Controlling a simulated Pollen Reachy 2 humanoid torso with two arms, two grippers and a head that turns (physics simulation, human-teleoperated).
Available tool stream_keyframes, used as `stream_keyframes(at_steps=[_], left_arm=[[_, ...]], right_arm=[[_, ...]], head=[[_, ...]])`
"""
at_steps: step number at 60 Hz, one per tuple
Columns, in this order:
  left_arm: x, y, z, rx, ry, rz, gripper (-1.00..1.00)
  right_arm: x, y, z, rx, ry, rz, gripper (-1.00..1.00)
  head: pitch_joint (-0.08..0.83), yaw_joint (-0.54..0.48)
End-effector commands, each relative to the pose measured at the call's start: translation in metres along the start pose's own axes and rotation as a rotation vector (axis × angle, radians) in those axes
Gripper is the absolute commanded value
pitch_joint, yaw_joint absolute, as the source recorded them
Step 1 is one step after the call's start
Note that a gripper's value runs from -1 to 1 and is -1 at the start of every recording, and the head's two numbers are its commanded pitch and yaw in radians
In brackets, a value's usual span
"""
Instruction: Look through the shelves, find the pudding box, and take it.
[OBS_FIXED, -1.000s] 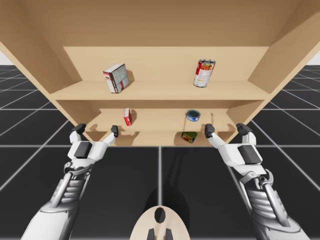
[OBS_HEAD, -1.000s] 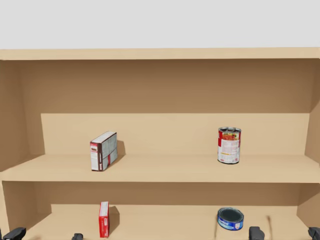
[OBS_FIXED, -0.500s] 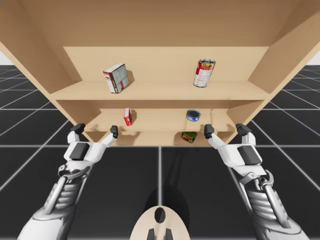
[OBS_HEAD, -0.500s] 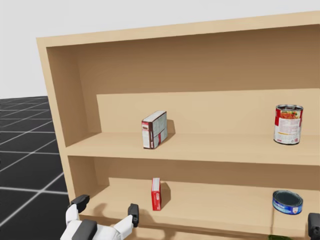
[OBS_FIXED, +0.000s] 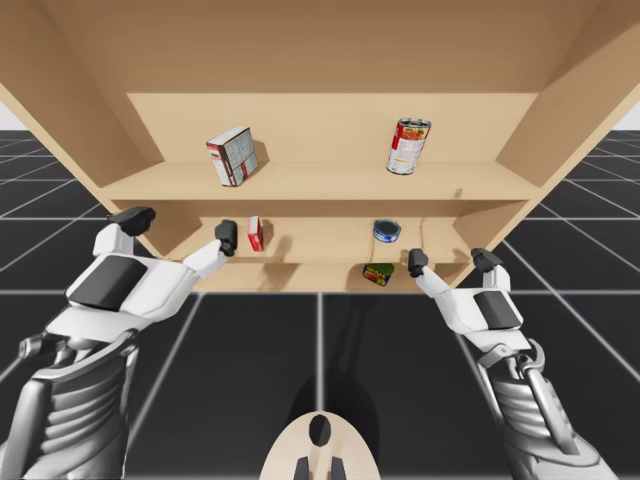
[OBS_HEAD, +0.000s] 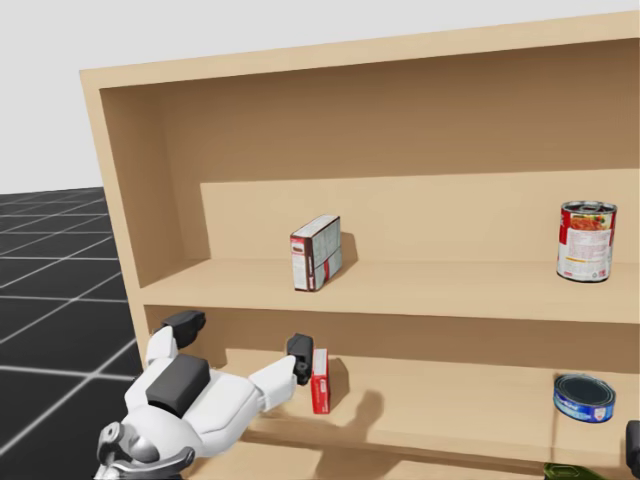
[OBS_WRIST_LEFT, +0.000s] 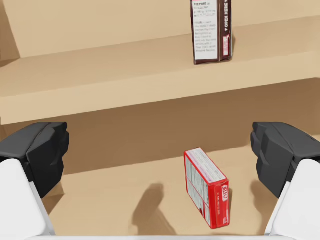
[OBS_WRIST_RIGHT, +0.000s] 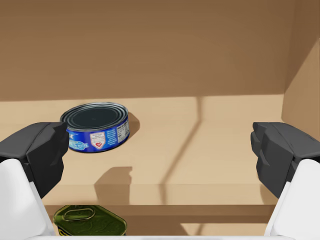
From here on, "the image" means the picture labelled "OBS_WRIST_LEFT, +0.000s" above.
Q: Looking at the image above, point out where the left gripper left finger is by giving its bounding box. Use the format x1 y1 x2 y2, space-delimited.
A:
0 121 70 237

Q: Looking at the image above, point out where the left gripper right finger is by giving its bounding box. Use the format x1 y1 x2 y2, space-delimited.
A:
250 121 320 236

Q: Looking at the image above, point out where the red carton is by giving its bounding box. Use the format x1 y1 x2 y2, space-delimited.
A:
183 147 230 230

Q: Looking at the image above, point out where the pale wooden shelf unit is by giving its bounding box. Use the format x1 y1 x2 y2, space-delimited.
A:
0 0 320 237

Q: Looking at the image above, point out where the brown and white carton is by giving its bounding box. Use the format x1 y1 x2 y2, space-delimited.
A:
190 0 233 66

